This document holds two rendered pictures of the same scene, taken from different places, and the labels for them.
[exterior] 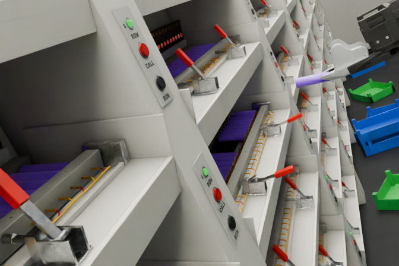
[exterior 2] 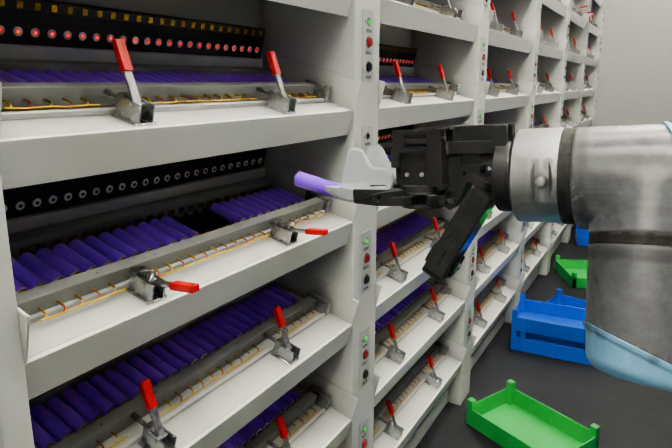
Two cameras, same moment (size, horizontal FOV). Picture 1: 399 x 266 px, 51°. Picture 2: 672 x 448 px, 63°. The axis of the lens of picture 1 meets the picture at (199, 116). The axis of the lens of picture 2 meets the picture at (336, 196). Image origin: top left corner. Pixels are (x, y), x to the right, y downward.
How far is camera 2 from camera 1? 36 cm
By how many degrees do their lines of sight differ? 8
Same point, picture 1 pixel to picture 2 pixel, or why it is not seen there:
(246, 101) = not seen: hidden behind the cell
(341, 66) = (349, 185)
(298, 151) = (340, 284)
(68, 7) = not seen: outside the picture
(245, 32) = (340, 88)
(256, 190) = (142, 291)
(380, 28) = (418, 156)
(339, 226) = (347, 411)
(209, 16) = (307, 44)
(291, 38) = not seen: hidden behind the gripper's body
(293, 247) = (206, 399)
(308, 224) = (259, 381)
